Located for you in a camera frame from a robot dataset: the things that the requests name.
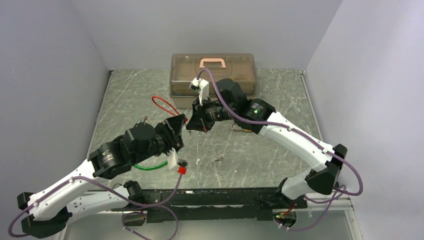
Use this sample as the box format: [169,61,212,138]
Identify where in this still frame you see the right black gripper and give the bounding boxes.
[186,94,237,132]

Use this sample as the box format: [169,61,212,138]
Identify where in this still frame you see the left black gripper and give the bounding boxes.
[132,114,185,165]

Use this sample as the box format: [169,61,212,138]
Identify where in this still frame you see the red cable lock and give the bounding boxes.
[151,95,181,116]

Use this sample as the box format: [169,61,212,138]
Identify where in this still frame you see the silver key set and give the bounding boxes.
[214,151,224,162]

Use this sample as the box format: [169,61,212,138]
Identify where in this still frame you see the green cable lock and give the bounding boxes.
[134,161,168,171]

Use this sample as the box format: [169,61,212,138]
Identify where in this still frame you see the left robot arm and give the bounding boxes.
[15,114,188,239]

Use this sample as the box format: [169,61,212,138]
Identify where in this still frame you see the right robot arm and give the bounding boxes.
[186,78,347,208]

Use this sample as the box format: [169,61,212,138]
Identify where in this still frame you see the brass padlock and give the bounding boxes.
[230,123,251,133]

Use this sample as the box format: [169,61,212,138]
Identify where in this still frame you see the brown translucent tool box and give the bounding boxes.
[169,52,258,110]

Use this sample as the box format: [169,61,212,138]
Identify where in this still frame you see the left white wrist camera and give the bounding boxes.
[166,148,188,175]

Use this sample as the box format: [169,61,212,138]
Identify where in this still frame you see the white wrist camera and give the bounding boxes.
[189,78,210,106]
[166,148,188,175]

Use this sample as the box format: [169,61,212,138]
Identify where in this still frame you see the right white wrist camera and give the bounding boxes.
[189,78,210,106]

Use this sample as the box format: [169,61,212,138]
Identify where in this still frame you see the pink tool box handle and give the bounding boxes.
[199,58,227,69]

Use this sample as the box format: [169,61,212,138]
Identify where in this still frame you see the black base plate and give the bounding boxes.
[125,186,308,223]

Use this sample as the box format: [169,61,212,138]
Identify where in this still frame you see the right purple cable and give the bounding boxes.
[196,68,364,232]

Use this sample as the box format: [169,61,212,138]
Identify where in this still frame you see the aluminium frame rail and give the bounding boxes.
[66,186,352,216]

